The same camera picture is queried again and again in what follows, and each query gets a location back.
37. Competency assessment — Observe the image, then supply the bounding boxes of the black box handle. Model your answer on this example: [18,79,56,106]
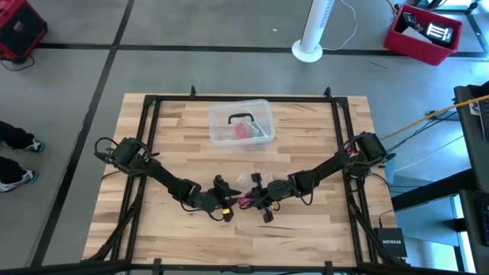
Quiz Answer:
[227,112,255,125]

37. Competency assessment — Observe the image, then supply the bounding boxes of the red and black case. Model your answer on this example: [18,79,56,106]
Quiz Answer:
[0,0,49,64]

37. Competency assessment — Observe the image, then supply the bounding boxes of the pink elastic bandage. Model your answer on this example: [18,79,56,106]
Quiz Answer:
[237,190,256,210]

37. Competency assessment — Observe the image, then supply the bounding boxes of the black and white device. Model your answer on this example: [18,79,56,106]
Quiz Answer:
[424,21,455,46]

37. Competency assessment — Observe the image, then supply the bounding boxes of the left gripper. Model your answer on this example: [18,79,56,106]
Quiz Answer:
[198,174,243,223]

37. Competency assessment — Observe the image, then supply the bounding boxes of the green bandage pack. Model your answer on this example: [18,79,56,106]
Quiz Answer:
[250,121,270,139]

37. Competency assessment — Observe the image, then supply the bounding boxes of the black desk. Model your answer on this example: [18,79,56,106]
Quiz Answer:
[391,79,489,275]

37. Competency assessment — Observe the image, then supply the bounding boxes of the white tower fan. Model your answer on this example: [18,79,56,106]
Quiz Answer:
[291,0,337,63]

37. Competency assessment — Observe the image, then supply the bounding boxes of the black aluminium table frame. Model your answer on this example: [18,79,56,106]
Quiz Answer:
[82,86,408,275]

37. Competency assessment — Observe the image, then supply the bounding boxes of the yellow cable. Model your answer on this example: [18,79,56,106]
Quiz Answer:
[380,94,489,141]

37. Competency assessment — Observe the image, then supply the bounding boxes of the clear plastic zip bag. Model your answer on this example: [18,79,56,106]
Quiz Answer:
[235,170,275,211]

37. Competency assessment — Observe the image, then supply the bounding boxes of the small black device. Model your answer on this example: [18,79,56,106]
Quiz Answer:
[400,11,419,30]

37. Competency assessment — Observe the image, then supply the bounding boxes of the red plastic crate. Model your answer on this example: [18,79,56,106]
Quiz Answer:
[383,3,463,66]

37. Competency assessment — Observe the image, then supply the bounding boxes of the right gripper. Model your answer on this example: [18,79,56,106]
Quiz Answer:
[238,173,300,224]

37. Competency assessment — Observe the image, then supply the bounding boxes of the black Netgear network switch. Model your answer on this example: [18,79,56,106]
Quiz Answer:
[373,227,408,258]

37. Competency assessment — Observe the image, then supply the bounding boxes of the person's feet at left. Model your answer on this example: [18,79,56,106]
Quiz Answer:
[0,121,46,193]

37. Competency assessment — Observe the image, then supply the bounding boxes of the clear plastic storage box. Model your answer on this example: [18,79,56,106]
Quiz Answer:
[209,99,277,149]

